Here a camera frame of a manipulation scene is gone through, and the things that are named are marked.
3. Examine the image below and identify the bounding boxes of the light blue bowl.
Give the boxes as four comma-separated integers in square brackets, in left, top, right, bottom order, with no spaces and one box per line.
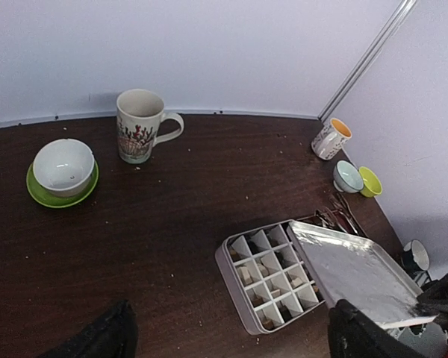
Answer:
[333,160,364,194]

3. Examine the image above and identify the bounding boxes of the dark bowl white inside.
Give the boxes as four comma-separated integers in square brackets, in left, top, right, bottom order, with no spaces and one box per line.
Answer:
[401,239,430,274]

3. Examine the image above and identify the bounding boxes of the bunny print tin lid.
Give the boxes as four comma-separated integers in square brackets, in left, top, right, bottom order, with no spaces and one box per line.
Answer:
[287,220,436,330]

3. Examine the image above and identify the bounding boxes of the white divided tin box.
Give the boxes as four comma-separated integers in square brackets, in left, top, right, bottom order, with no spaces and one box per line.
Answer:
[215,221,325,336]

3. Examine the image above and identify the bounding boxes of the metal serving tongs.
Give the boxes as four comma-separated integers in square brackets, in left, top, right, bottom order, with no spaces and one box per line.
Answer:
[314,192,367,238]

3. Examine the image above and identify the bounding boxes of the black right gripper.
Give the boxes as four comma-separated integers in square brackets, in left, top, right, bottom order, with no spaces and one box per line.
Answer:
[417,274,448,332]

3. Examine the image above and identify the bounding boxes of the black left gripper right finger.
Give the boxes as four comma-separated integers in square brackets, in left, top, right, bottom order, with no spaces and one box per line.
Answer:
[328,299,429,358]

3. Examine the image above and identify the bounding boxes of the white bowl green rim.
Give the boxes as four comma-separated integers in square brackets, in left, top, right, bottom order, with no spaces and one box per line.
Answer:
[32,138,96,198]

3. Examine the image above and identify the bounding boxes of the lime green bowl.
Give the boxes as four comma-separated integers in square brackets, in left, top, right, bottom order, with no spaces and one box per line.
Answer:
[358,166,382,198]

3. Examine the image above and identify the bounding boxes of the right aluminium frame post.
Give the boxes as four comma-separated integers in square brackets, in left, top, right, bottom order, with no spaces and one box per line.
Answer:
[317,0,418,123]

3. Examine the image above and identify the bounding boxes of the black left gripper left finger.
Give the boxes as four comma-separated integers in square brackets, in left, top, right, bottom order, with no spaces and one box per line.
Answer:
[39,300,138,357]

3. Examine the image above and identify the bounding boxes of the white mug yellow inside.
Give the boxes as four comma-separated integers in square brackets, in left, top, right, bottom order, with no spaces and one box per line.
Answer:
[311,118,352,160]

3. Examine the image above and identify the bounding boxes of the beige floral mug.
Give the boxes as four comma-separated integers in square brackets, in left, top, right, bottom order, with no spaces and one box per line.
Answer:
[116,89,184,164]

